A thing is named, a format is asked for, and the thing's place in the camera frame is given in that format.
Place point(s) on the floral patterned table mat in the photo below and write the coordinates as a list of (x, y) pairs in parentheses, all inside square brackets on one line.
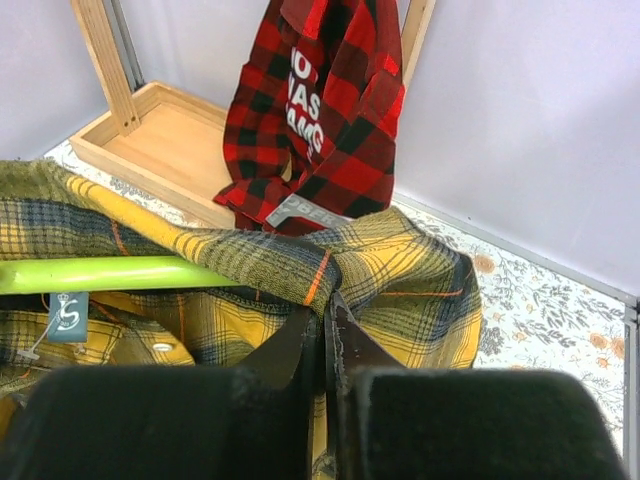
[(537, 318)]

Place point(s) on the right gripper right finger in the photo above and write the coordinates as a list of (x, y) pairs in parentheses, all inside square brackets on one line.
[(386, 421)]

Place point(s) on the wooden clothes rack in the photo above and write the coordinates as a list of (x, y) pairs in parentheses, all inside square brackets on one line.
[(157, 138)]

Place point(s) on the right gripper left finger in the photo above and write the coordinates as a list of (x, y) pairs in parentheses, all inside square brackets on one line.
[(250, 421)]

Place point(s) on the red black plaid shirt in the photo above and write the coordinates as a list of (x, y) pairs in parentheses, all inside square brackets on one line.
[(311, 130)]

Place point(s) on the lime green wire hanger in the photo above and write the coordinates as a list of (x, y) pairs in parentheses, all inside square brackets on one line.
[(105, 274)]

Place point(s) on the yellow plaid flannel shirt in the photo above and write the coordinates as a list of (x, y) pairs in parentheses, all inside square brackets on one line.
[(412, 294)]

